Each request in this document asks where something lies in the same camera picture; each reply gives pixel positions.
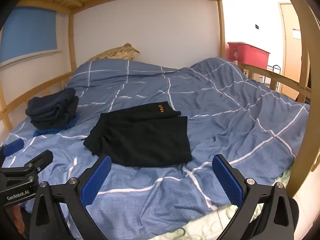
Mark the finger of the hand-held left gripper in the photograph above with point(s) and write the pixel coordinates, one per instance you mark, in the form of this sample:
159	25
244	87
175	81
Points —
40	158
13	147

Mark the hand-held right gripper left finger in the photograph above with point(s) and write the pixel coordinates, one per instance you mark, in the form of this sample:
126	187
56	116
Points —
97	180

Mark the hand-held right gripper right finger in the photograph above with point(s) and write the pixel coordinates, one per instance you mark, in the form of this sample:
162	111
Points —
230	177

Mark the black pants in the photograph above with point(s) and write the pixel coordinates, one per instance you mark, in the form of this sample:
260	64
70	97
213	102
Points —
140	140

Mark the blue folded garment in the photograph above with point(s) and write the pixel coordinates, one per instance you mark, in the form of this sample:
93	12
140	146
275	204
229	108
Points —
53	130

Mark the white green-patterned bed sheet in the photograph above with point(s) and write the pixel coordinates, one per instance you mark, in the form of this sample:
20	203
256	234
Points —
225	221

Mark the stack of dark folded clothes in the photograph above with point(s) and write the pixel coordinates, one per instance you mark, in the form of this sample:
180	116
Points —
52	107

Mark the blue checked duvet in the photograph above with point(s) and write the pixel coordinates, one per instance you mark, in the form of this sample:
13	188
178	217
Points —
212	110

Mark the blue window blind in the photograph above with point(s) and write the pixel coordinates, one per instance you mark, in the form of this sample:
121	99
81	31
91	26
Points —
30	32

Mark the black metal rack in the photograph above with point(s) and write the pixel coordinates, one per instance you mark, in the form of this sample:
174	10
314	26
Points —
276	70

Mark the red storage bin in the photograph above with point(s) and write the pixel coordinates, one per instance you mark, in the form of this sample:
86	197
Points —
247	53

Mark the beige patterned pillow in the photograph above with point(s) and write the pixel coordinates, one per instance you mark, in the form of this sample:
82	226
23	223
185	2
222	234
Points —
117	52

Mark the beige door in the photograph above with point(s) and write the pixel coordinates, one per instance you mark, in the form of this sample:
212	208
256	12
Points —
288	55

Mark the white paper notice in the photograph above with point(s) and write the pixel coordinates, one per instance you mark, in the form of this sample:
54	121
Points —
296	34

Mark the wooden bunk bed frame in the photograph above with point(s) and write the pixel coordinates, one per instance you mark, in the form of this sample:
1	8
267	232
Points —
72	42

